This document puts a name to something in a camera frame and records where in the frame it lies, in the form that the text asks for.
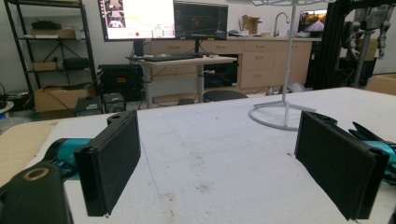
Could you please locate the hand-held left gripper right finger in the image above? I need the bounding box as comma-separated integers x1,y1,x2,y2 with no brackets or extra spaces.
293,110,396,221

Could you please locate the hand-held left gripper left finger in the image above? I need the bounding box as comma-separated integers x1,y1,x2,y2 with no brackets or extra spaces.
46,109,142,217

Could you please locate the black computer box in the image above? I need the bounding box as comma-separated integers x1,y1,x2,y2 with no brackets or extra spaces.
102,91,127,114
74,95,104,118

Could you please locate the large open cardboard box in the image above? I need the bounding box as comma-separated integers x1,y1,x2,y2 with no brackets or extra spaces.
33,83,97,120

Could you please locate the black equipment case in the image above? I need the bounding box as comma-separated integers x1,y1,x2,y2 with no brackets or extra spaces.
97,63,145,102

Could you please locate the brown cardboard sheet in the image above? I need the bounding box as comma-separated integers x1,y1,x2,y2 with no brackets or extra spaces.
0,119,59,188

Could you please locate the closed cardboard box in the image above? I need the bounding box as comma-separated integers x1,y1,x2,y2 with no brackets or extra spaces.
364,73,396,96

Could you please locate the black pouch on shelf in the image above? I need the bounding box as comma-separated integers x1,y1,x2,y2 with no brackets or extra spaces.
63,57,91,71

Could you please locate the small cardboard box on shelf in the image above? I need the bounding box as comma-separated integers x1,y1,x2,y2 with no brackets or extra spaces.
32,61,58,72

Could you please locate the black keyboard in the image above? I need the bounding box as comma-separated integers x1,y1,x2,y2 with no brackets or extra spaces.
141,53,197,63

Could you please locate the light wooden standing desk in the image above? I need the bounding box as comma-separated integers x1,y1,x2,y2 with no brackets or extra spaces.
126,55,238,109

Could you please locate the black metal shelf rack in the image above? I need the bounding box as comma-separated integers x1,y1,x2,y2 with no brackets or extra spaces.
4,0,98,95

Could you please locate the light wooden cabinet counter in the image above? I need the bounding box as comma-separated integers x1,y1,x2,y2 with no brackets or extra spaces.
145,35,322,95

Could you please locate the flat cardboard box on shelf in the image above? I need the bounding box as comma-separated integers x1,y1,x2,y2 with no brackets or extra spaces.
30,28,78,39

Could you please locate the small monitor on counter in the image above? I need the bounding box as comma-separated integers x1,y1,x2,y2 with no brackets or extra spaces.
297,8,328,34

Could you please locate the monitor with white screen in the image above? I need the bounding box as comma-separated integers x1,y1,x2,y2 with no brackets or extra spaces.
97,0,177,43

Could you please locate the metal faucet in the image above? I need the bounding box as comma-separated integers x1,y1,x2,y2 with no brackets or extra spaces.
273,11,290,38

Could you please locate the black bag on shelf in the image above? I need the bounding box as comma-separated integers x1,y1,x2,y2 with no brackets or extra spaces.
31,20,63,32

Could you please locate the small open cardboard box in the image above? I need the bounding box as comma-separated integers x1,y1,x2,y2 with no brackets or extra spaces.
241,14,263,35

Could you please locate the monitor with dark screen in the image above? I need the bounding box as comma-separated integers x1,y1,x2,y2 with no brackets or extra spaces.
173,0,229,41

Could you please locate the white wire stand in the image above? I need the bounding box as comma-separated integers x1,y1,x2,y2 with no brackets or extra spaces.
247,0,338,132

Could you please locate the black aluminium frame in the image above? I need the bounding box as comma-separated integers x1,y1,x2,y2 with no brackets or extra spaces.
305,0,396,91

